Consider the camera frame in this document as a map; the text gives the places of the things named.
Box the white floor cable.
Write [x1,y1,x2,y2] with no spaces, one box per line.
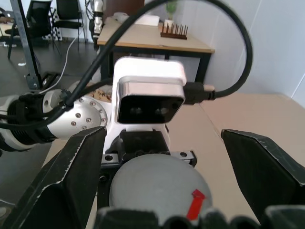
[39,37,77,94]

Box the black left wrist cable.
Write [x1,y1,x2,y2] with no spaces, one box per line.
[63,0,254,108]

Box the wooden table with black frame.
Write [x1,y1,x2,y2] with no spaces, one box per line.
[97,16,216,83]

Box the green plant in white pot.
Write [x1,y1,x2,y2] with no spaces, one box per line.
[163,0,177,28]

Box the brown wooden peg rack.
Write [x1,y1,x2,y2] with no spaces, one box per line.
[160,23,189,40]

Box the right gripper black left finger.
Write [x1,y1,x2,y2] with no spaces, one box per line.
[3,126,107,229]

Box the grey jar lid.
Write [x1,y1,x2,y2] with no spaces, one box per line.
[109,154,213,226]

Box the white flat box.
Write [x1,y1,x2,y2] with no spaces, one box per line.
[134,15,160,26]

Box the grey metal frame post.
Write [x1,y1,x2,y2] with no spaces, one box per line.
[11,0,43,90]

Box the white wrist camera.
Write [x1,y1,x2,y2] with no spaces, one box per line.
[104,57,187,155]

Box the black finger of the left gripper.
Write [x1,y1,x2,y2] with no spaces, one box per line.
[97,167,117,210]

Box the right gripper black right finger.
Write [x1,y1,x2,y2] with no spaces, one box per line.
[221,129,305,224]

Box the black office chair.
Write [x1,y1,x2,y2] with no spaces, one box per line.
[4,0,61,60]
[51,0,87,51]

